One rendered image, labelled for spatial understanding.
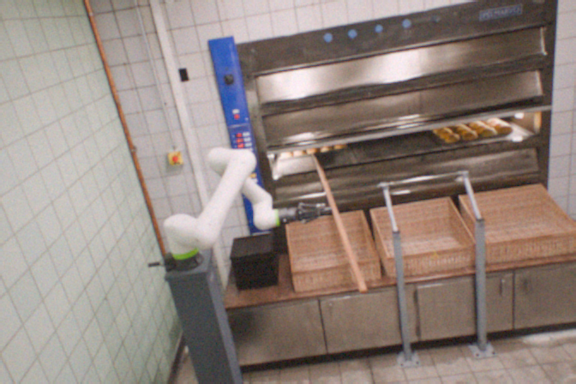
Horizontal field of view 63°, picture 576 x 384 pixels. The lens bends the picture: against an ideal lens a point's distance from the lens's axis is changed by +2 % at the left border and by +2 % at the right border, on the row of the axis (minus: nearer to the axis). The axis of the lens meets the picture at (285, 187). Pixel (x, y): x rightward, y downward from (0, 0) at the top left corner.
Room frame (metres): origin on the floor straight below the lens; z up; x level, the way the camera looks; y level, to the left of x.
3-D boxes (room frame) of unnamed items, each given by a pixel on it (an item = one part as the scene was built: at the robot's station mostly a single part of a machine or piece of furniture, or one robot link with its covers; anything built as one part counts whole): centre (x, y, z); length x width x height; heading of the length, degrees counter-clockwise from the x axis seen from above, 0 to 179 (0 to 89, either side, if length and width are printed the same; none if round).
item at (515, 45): (2.95, -0.82, 1.80); 1.79 x 0.11 x 0.19; 87
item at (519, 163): (2.95, -0.82, 1.02); 1.79 x 0.11 x 0.19; 87
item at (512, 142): (2.97, -0.82, 1.16); 1.80 x 0.06 x 0.04; 87
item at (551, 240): (2.65, -1.43, 0.72); 0.56 x 0.49 x 0.28; 87
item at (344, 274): (2.71, -0.23, 0.72); 0.56 x 0.49 x 0.28; 88
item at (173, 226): (1.98, 0.52, 1.36); 0.16 x 0.13 x 0.19; 50
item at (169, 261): (1.99, 0.58, 1.23); 0.26 x 0.15 x 0.06; 88
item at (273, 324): (2.67, -0.70, 0.29); 2.42 x 0.56 x 0.58; 87
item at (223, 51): (3.93, 0.18, 1.07); 1.93 x 0.16 x 2.15; 177
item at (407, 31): (2.97, -0.82, 1.99); 1.80 x 0.08 x 0.21; 87
